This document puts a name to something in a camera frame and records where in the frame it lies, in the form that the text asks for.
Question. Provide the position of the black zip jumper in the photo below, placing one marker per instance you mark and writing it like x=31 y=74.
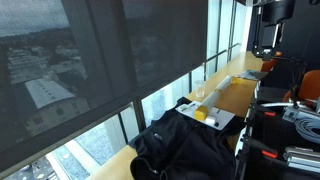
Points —
x=186 y=150

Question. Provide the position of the orange chair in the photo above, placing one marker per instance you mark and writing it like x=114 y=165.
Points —
x=268 y=65
x=311 y=86

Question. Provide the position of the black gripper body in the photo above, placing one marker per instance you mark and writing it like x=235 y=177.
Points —
x=278 y=10

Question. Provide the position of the small grey tag block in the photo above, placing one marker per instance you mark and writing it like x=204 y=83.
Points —
x=290 y=115

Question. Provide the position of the black camera stand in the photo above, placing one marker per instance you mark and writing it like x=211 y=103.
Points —
x=286 y=59

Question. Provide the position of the black window handrail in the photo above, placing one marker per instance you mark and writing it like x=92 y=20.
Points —
x=216 y=54

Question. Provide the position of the small white block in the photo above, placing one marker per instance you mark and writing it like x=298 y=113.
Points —
x=210 y=120

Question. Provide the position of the aluminium extrusion rail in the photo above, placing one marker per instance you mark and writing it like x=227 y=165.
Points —
x=301 y=161
x=283 y=104

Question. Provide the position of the cream tube with yellow ends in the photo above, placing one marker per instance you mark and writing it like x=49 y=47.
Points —
x=213 y=97

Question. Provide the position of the small black object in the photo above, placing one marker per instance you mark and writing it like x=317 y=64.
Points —
x=216 y=124

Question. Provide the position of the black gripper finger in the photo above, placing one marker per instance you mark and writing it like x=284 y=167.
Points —
x=263 y=36
x=281 y=35

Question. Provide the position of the black perforated breadboard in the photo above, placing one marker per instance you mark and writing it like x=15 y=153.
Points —
x=283 y=136

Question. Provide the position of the clear plastic cup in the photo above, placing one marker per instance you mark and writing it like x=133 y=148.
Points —
x=200 y=90

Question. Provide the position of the small printed card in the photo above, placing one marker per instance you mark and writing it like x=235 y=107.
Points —
x=185 y=107

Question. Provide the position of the dark mesh roller blind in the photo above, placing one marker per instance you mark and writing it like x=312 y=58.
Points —
x=166 y=33
x=50 y=50

